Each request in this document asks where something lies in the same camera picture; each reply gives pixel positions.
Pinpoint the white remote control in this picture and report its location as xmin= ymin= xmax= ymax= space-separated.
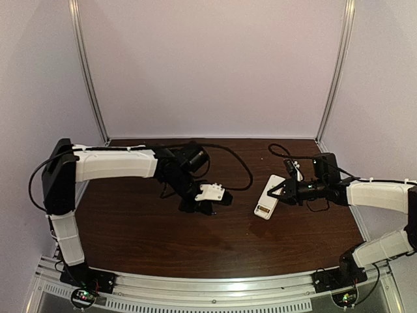
xmin=253 ymin=175 xmax=285 ymax=220

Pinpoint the gold AAA battery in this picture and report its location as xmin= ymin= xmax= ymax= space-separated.
xmin=257 ymin=205 xmax=270 ymax=213

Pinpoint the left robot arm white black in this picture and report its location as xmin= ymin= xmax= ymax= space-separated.
xmin=38 ymin=138 xmax=225 ymax=285

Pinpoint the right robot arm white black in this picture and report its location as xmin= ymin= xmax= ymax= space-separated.
xmin=267 ymin=153 xmax=416 ymax=278

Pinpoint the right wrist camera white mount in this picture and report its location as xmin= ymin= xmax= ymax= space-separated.
xmin=283 ymin=158 xmax=304 ymax=182

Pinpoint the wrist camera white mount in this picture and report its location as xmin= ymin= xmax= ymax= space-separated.
xmin=195 ymin=183 xmax=233 ymax=206
xmin=283 ymin=158 xmax=304 ymax=182

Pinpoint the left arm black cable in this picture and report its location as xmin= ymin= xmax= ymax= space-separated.
xmin=28 ymin=143 xmax=254 ymax=213

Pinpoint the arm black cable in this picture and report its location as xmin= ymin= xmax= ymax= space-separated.
xmin=268 ymin=143 xmax=417 ymax=185
xmin=28 ymin=143 xmax=254 ymax=213

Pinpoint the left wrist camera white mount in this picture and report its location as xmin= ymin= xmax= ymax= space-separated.
xmin=195 ymin=183 xmax=233 ymax=206

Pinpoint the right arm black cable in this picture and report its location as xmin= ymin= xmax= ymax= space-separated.
xmin=268 ymin=143 xmax=417 ymax=185

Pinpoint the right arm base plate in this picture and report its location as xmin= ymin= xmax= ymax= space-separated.
xmin=311 ymin=267 xmax=367 ymax=293

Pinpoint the front aluminium rail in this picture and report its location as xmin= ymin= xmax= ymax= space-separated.
xmin=34 ymin=256 xmax=392 ymax=312

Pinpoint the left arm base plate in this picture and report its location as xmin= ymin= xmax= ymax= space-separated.
xmin=59 ymin=265 xmax=117 ymax=293

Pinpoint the right aluminium frame post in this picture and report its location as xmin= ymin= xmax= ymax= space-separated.
xmin=315 ymin=0 xmax=355 ymax=143

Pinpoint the aluminium frame post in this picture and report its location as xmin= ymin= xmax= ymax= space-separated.
xmin=68 ymin=0 xmax=110 ymax=143
xmin=315 ymin=0 xmax=355 ymax=143

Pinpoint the left aluminium frame post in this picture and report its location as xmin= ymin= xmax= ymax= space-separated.
xmin=68 ymin=0 xmax=110 ymax=143

